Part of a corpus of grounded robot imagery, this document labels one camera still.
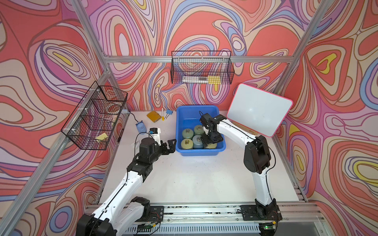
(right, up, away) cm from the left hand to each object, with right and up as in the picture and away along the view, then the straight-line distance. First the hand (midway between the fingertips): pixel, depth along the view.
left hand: (170, 141), depth 79 cm
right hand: (+24, -5, +12) cm, 28 cm away
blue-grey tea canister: (+15, -3, +11) cm, 19 cm away
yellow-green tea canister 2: (+9, -3, +11) cm, 14 cm away
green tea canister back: (+17, +6, +17) cm, 24 cm away
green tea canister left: (+9, +3, +16) cm, 19 cm away
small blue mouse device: (-23, +7, +21) cm, 32 cm away
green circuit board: (-12, -43, -8) cm, 45 cm away
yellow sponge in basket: (-33, +3, -7) cm, 34 cm away
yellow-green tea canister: (+24, -4, +9) cm, 26 cm away
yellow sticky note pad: (-19, +15, +36) cm, 44 cm away
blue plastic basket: (+9, +15, +36) cm, 40 cm away
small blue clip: (-6, +19, +40) cm, 44 cm away
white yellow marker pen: (-11, +15, +36) cm, 40 cm away
